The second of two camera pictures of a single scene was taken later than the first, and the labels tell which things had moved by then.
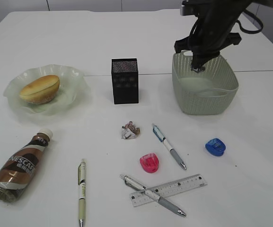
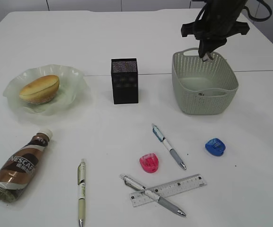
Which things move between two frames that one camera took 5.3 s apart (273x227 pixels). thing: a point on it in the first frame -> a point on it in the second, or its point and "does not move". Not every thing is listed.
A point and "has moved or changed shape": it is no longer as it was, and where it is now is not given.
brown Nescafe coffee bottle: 13,178 does not move
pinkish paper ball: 129,131 has moved or changed shape
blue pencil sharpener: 215,147 does not move
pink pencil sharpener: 149,162 does not move
